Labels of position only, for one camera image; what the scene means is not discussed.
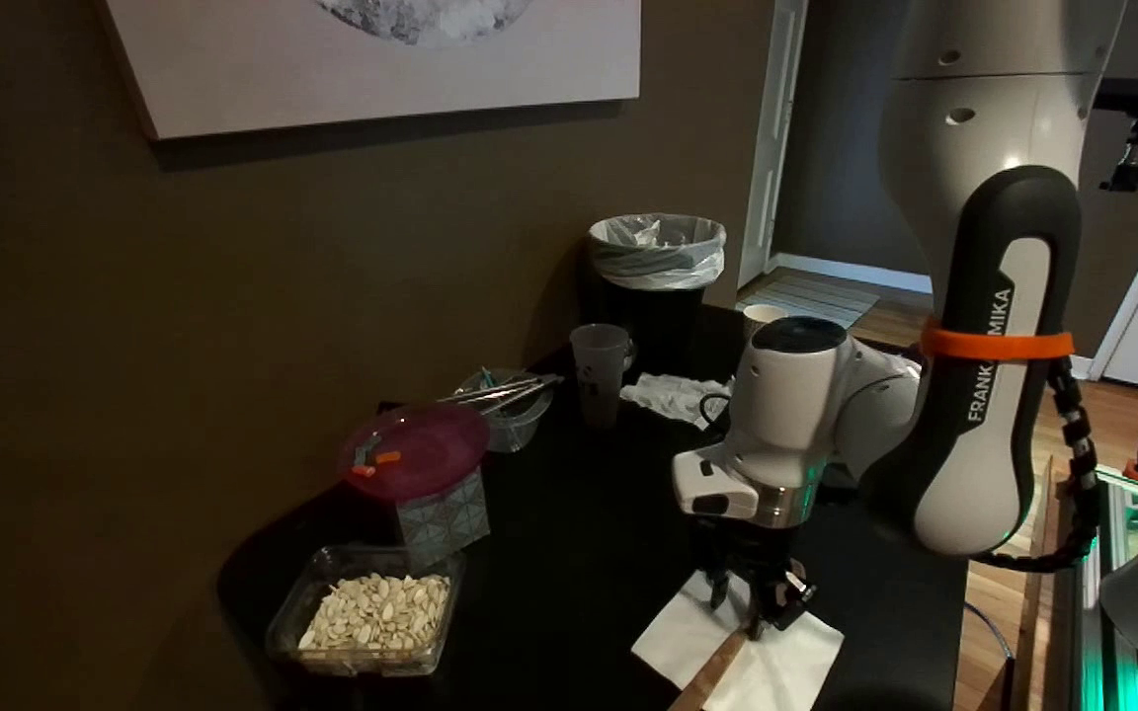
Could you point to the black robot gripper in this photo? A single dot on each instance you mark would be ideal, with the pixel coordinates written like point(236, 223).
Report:
point(776, 579)

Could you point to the wooden spoon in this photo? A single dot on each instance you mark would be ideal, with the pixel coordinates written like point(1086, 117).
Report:
point(710, 678)

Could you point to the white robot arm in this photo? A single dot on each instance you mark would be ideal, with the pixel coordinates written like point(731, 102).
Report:
point(980, 151)

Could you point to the grey box under plate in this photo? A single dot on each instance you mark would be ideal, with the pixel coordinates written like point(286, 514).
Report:
point(443, 524)

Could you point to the pink plate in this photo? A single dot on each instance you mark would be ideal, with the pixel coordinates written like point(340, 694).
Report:
point(415, 450)

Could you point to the white paper napkin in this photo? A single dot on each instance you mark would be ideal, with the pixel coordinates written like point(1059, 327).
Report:
point(700, 645)

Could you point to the crumpled white tissue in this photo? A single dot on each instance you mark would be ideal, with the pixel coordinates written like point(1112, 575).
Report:
point(676, 395)

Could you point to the clear plastic cup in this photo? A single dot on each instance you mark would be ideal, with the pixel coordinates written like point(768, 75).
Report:
point(604, 351)

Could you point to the clear tray with foil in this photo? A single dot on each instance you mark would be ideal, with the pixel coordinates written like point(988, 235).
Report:
point(507, 399)

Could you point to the black trash bin white liner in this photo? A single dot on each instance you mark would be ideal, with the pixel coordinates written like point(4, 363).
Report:
point(651, 270)

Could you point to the clear popcorn container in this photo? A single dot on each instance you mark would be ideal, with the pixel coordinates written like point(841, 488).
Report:
point(367, 608)

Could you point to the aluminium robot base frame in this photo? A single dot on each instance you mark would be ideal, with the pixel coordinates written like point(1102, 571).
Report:
point(1095, 608)

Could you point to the white wall canvas picture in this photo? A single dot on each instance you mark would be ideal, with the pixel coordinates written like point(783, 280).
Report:
point(266, 64)

